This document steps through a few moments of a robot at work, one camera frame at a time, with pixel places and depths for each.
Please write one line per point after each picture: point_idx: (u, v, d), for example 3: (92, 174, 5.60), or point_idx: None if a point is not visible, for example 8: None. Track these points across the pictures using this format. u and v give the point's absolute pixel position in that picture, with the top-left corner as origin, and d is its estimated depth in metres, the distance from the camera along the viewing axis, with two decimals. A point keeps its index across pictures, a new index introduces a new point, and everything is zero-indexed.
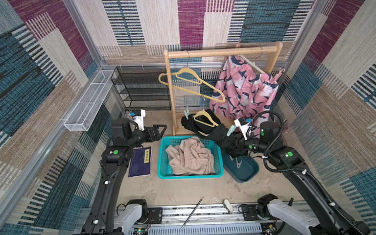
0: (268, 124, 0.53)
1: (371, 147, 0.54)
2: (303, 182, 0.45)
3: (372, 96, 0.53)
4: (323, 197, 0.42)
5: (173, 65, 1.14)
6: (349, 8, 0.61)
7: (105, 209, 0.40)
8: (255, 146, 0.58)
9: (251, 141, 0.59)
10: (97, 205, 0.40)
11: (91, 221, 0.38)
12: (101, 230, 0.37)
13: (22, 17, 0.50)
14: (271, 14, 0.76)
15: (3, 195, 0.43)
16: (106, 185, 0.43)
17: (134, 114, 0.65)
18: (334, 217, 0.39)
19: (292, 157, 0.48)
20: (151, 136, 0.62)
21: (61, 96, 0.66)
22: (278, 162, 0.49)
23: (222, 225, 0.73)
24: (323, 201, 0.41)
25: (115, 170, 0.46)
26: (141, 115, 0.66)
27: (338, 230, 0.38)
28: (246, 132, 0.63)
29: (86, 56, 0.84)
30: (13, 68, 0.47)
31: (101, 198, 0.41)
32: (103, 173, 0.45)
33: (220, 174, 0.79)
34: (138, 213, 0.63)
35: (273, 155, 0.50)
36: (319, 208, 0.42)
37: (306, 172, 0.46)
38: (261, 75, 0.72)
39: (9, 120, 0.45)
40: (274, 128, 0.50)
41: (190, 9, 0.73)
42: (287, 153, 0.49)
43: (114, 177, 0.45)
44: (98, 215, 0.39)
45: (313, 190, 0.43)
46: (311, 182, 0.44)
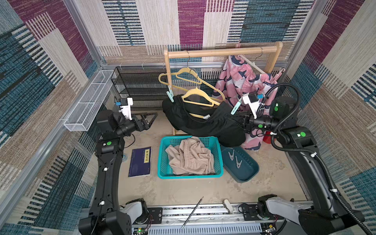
0: (284, 99, 0.47)
1: (371, 147, 0.54)
2: (308, 165, 0.42)
3: (372, 96, 0.53)
4: (326, 181, 0.40)
5: (173, 65, 1.14)
6: (349, 8, 0.61)
7: (108, 191, 0.42)
8: (266, 125, 0.53)
9: (262, 119, 0.53)
10: (100, 189, 0.42)
11: (97, 204, 0.40)
12: (109, 209, 0.39)
13: (22, 17, 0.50)
14: (271, 14, 0.76)
15: (3, 196, 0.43)
16: (106, 171, 0.45)
17: (121, 103, 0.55)
18: (331, 202, 0.38)
19: (303, 138, 0.44)
20: (139, 126, 0.61)
21: (61, 96, 0.66)
22: (287, 140, 0.45)
23: (222, 225, 0.73)
24: (325, 186, 0.40)
25: (111, 157, 0.48)
26: (128, 104, 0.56)
27: (331, 215, 0.37)
28: (255, 111, 0.55)
29: (86, 56, 0.84)
30: (13, 68, 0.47)
31: (103, 182, 0.43)
32: (99, 162, 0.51)
33: (220, 174, 0.79)
34: (139, 210, 0.63)
35: (283, 133, 0.47)
36: (318, 190, 0.41)
37: (316, 155, 0.42)
38: (261, 75, 0.72)
39: (9, 120, 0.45)
40: (290, 103, 0.45)
41: (190, 9, 0.73)
42: (299, 133, 0.45)
43: (113, 164, 0.47)
44: (103, 197, 0.41)
45: (317, 174, 0.41)
46: (317, 166, 0.41)
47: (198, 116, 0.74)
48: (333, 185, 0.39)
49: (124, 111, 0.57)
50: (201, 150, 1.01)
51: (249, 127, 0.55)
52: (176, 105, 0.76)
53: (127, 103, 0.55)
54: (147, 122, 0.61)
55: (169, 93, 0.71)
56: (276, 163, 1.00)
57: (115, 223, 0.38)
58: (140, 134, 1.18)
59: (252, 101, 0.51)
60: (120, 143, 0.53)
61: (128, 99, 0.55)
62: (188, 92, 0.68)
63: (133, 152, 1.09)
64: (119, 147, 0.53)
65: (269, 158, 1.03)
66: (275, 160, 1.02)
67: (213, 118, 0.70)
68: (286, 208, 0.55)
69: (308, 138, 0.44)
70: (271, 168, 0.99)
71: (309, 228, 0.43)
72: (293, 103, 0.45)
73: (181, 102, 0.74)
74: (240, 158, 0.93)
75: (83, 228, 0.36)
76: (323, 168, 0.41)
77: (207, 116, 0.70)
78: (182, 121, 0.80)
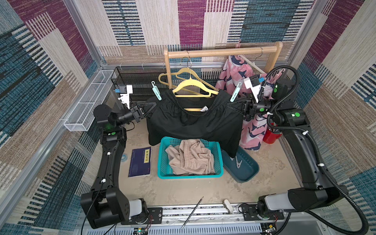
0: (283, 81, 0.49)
1: (371, 147, 0.54)
2: (299, 142, 0.45)
3: (372, 96, 0.53)
4: (315, 157, 0.42)
5: (173, 65, 1.14)
6: (349, 8, 0.61)
7: (109, 171, 0.45)
8: (267, 109, 0.54)
9: (263, 103, 0.54)
10: (102, 170, 0.46)
11: (98, 181, 0.43)
12: (109, 186, 0.42)
13: (22, 17, 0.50)
14: (271, 14, 0.76)
15: (3, 196, 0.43)
16: (109, 155, 0.49)
17: (119, 91, 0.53)
18: (317, 176, 0.41)
19: (297, 118, 0.46)
20: (135, 116, 0.57)
21: (61, 96, 0.66)
22: (281, 120, 0.48)
23: (222, 225, 0.73)
24: (313, 161, 0.42)
25: (114, 144, 0.52)
26: (126, 91, 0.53)
27: (316, 187, 0.40)
28: (257, 95, 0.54)
29: (86, 56, 0.84)
30: (13, 68, 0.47)
31: (105, 164, 0.47)
32: (103, 148, 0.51)
33: (220, 174, 0.79)
34: (138, 208, 0.63)
35: (278, 113, 0.49)
36: (306, 165, 0.43)
37: (307, 133, 0.45)
38: (261, 75, 0.72)
39: (9, 120, 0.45)
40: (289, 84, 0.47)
41: (190, 9, 0.73)
42: (293, 113, 0.47)
43: (115, 150, 0.51)
44: (105, 175, 0.44)
45: (306, 151, 0.43)
46: (308, 144, 0.44)
47: (194, 109, 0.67)
48: (320, 160, 0.42)
49: (123, 100, 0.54)
50: (201, 150, 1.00)
51: (251, 113, 0.55)
52: (167, 103, 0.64)
53: (126, 91, 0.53)
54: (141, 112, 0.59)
55: (156, 89, 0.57)
56: (276, 163, 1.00)
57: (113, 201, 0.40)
58: (140, 134, 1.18)
59: (253, 84, 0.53)
60: (123, 134, 0.57)
61: (126, 86, 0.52)
62: (179, 84, 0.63)
63: (133, 152, 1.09)
64: (122, 137, 0.55)
65: (269, 158, 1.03)
66: (275, 160, 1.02)
67: (211, 108, 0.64)
68: (281, 196, 0.56)
69: (302, 118, 0.46)
70: (271, 168, 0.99)
71: (294, 200, 0.47)
72: (292, 84, 0.46)
73: (175, 98, 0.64)
74: (240, 158, 0.93)
75: (85, 203, 0.39)
76: (314, 145, 0.44)
77: (204, 108, 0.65)
78: (175, 121, 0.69)
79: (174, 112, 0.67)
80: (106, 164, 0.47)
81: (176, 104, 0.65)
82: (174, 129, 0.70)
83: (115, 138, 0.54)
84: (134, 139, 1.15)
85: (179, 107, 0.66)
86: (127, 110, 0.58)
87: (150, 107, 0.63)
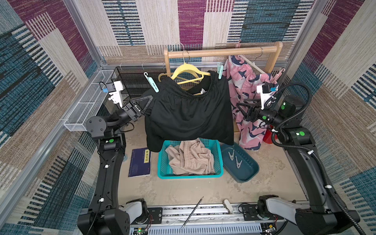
0: (293, 98, 0.48)
1: (371, 147, 0.54)
2: (305, 162, 0.44)
3: (372, 96, 0.53)
4: (321, 178, 0.41)
5: (173, 65, 1.14)
6: (349, 8, 0.61)
7: (108, 189, 0.42)
8: (270, 118, 0.56)
9: (267, 112, 0.56)
10: (100, 187, 0.42)
11: (96, 200, 0.40)
12: (108, 206, 0.39)
13: (22, 17, 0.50)
14: (271, 14, 0.76)
15: (3, 196, 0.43)
16: (106, 169, 0.45)
17: (108, 90, 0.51)
18: (325, 198, 0.39)
19: (302, 137, 0.46)
20: (131, 116, 0.49)
21: (61, 96, 0.66)
22: (286, 138, 0.48)
23: (222, 225, 0.73)
24: (320, 183, 0.41)
25: (113, 154, 0.48)
26: (115, 89, 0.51)
27: (324, 210, 0.38)
28: (265, 101, 0.59)
29: (86, 56, 0.84)
30: (13, 68, 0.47)
31: (103, 180, 0.43)
32: (101, 158, 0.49)
33: (220, 174, 0.79)
34: (138, 210, 0.63)
35: (283, 131, 0.49)
36: (313, 186, 0.42)
37: (313, 153, 0.44)
38: (261, 75, 0.72)
39: (9, 120, 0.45)
40: (298, 104, 0.46)
41: (190, 9, 0.73)
42: (298, 131, 0.47)
43: (114, 162, 0.47)
44: (103, 194, 0.41)
45: (313, 171, 0.42)
46: (313, 163, 0.43)
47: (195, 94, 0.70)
48: (327, 182, 0.41)
49: (114, 98, 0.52)
50: (201, 150, 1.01)
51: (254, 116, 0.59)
52: (165, 93, 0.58)
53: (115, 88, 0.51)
54: (138, 109, 0.52)
55: (151, 79, 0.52)
56: (276, 163, 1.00)
57: (113, 223, 0.38)
58: (140, 134, 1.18)
59: (264, 91, 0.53)
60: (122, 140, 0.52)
61: (114, 83, 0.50)
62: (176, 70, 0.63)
63: (133, 152, 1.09)
64: (120, 143, 0.51)
65: (269, 158, 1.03)
66: (274, 160, 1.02)
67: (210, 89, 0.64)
68: (282, 204, 0.57)
69: (307, 137, 0.46)
70: (271, 168, 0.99)
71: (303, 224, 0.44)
72: (301, 104, 0.46)
73: (175, 86, 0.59)
74: (240, 158, 0.93)
75: (81, 224, 0.37)
76: (319, 165, 0.43)
77: (203, 91, 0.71)
78: (176, 114, 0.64)
79: (174, 103, 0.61)
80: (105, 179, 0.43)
81: (176, 93, 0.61)
82: (178, 123, 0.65)
83: (113, 147, 0.50)
84: (134, 139, 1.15)
85: (180, 96, 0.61)
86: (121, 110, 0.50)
87: (146, 103, 0.53)
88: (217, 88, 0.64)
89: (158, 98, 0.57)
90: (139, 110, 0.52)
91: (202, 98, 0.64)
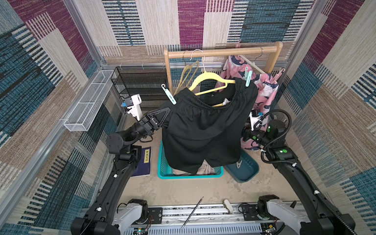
0: (275, 122, 0.58)
1: (371, 147, 0.54)
2: (293, 173, 0.49)
3: (372, 96, 0.53)
4: (310, 188, 0.45)
5: (173, 65, 1.14)
6: (349, 8, 0.61)
7: (108, 199, 0.43)
8: (258, 137, 0.64)
9: (256, 132, 0.65)
10: (103, 194, 0.43)
11: (94, 208, 0.41)
12: (102, 218, 0.39)
13: (22, 17, 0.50)
14: (271, 14, 0.76)
15: (3, 196, 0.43)
16: (115, 177, 0.47)
17: (126, 104, 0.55)
18: (317, 204, 0.42)
19: (285, 153, 0.55)
20: (148, 129, 0.51)
21: (61, 97, 0.66)
22: (272, 157, 0.56)
23: (222, 225, 0.73)
24: (310, 191, 0.45)
25: (125, 166, 0.50)
26: (133, 104, 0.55)
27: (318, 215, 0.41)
28: (254, 124, 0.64)
29: (86, 56, 0.84)
30: (13, 68, 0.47)
31: (108, 187, 0.45)
32: (113, 167, 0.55)
33: (220, 174, 0.79)
34: (137, 214, 0.62)
35: (270, 151, 0.57)
36: (304, 196, 0.45)
37: (296, 165, 0.51)
38: (261, 75, 0.72)
39: (9, 120, 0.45)
40: (280, 127, 0.56)
41: (190, 9, 0.73)
42: (281, 150, 0.56)
43: (123, 173, 0.49)
44: (101, 203, 0.42)
45: (301, 180, 0.47)
46: (299, 175, 0.48)
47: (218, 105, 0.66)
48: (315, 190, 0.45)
49: (132, 110, 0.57)
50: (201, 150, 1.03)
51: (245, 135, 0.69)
52: (183, 105, 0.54)
53: (132, 102, 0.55)
54: (154, 122, 0.52)
55: (169, 91, 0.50)
56: None
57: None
58: None
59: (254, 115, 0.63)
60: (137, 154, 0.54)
61: (131, 98, 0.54)
62: (194, 82, 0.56)
63: None
64: (134, 157, 0.53)
65: None
66: None
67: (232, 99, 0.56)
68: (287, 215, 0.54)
69: (290, 154, 0.54)
70: (271, 168, 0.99)
71: None
72: (283, 127, 0.55)
73: (193, 97, 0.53)
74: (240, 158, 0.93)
75: (74, 229, 0.37)
76: (305, 175, 0.48)
77: (226, 101, 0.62)
78: (194, 126, 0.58)
79: (193, 114, 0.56)
80: (110, 187, 0.45)
81: (194, 105, 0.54)
82: (195, 135, 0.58)
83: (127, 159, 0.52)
84: None
85: (199, 108, 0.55)
86: (137, 123, 0.48)
87: (162, 115, 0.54)
88: (243, 97, 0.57)
89: (175, 110, 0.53)
90: (155, 123, 0.52)
91: (225, 107, 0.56)
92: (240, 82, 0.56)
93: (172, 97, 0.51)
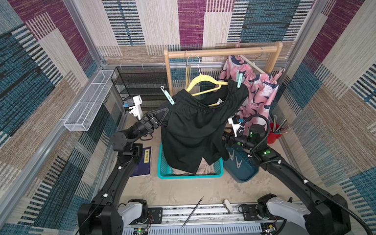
0: (256, 128, 0.61)
1: (371, 147, 0.54)
2: (280, 170, 0.53)
3: (372, 96, 0.53)
4: (299, 178, 0.48)
5: (173, 65, 1.14)
6: (349, 8, 0.61)
7: (114, 187, 0.45)
8: (243, 143, 0.67)
9: (240, 138, 0.68)
10: (107, 184, 0.46)
11: (101, 195, 0.43)
12: (108, 202, 0.41)
13: (22, 17, 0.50)
14: (271, 14, 0.76)
15: (4, 196, 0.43)
16: (119, 169, 0.50)
17: (128, 105, 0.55)
18: (310, 193, 0.44)
19: (269, 154, 0.58)
20: (148, 128, 0.54)
21: (61, 97, 0.66)
22: (259, 160, 0.59)
23: (222, 225, 0.73)
24: (299, 182, 0.47)
25: (128, 159, 0.54)
26: (134, 104, 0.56)
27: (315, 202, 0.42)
28: (237, 130, 0.71)
29: (86, 56, 0.84)
30: (13, 68, 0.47)
31: (113, 177, 0.48)
32: (117, 161, 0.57)
33: (220, 174, 0.79)
34: (137, 212, 0.62)
35: (256, 154, 0.60)
36: (297, 188, 0.48)
37: (281, 162, 0.55)
38: (261, 75, 0.72)
39: (9, 121, 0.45)
40: (261, 131, 0.59)
41: (190, 9, 0.73)
42: (265, 151, 0.60)
43: (127, 166, 0.52)
44: (107, 190, 0.44)
45: (289, 175, 0.50)
46: (286, 169, 0.52)
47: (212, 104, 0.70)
48: (303, 178, 0.48)
49: (133, 111, 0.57)
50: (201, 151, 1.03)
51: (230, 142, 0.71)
52: (181, 105, 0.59)
53: (134, 103, 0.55)
54: (155, 121, 0.55)
55: (168, 92, 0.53)
56: None
57: (107, 221, 0.39)
58: None
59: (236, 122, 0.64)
60: (139, 151, 0.58)
61: (133, 98, 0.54)
62: (191, 83, 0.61)
63: None
64: (137, 154, 0.57)
65: None
66: None
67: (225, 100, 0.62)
68: (289, 211, 0.54)
69: (273, 154, 0.58)
70: None
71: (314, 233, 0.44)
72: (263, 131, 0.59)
73: (190, 98, 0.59)
74: (240, 158, 0.93)
75: (81, 214, 0.39)
76: (290, 167, 0.52)
77: (220, 101, 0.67)
78: (192, 124, 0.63)
79: (190, 113, 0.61)
80: (115, 177, 0.48)
81: (191, 105, 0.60)
82: (194, 133, 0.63)
83: (130, 153, 0.56)
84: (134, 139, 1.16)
85: (195, 107, 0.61)
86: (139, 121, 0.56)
87: (162, 114, 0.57)
88: (235, 97, 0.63)
89: (174, 110, 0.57)
90: (155, 122, 0.55)
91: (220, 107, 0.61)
92: (232, 84, 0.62)
93: (170, 97, 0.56)
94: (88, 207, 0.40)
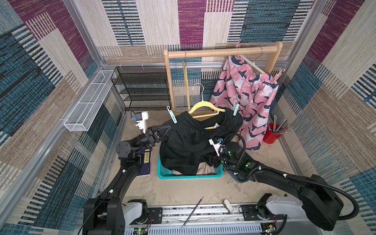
0: (233, 146, 0.66)
1: (371, 147, 0.54)
2: (264, 174, 0.57)
3: (372, 96, 0.53)
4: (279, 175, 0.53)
5: (173, 65, 1.14)
6: (349, 8, 0.61)
7: (119, 185, 0.48)
8: (225, 161, 0.72)
9: (223, 155, 0.73)
10: (113, 183, 0.49)
11: (106, 191, 0.46)
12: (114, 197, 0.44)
13: (22, 17, 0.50)
14: (271, 14, 0.76)
15: (4, 195, 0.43)
16: (123, 173, 0.54)
17: (136, 118, 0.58)
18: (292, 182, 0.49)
19: (250, 165, 0.63)
20: (151, 141, 0.60)
21: (61, 97, 0.66)
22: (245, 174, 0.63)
23: (222, 225, 0.73)
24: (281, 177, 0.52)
25: (131, 165, 0.59)
26: (142, 118, 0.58)
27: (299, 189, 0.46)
28: (218, 150, 0.77)
29: (86, 56, 0.84)
30: (13, 68, 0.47)
31: (117, 179, 0.51)
32: (121, 166, 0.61)
33: (220, 174, 0.79)
34: (137, 212, 0.62)
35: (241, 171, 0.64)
36: (284, 184, 0.51)
37: (261, 167, 0.60)
38: (261, 75, 0.72)
39: (9, 121, 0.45)
40: (237, 148, 0.64)
41: (190, 9, 0.73)
42: (246, 164, 0.65)
43: (130, 170, 0.56)
44: (114, 187, 0.48)
45: (272, 175, 0.55)
46: (268, 171, 0.57)
47: (208, 127, 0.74)
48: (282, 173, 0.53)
49: (140, 124, 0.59)
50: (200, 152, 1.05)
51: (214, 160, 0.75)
52: (182, 125, 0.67)
53: (142, 117, 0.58)
54: (157, 136, 0.62)
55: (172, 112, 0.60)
56: (276, 163, 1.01)
57: (113, 212, 0.41)
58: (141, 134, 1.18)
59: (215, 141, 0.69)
60: (140, 160, 0.63)
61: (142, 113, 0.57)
62: (193, 107, 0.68)
63: None
64: (139, 162, 0.62)
65: (269, 158, 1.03)
66: (274, 160, 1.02)
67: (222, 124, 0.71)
68: (289, 206, 0.55)
69: (253, 163, 0.63)
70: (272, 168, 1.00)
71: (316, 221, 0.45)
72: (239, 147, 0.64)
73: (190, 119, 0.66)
74: None
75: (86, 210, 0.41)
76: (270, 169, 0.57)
77: (217, 125, 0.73)
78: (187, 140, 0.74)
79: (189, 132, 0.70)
80: (118, 179, 0.51)
81: (190, 125, 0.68)
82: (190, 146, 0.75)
83: (133, 161, 0.61)
84: None
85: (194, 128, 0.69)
86: (143, 134, 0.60)
87: (164, 130, 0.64)
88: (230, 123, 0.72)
89: (176, 128, 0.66)
90: (157, 136, 0.62)
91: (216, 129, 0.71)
92: (228, 112, 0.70)
93: (174, 116, 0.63)
94: (94, 201, 0.42)
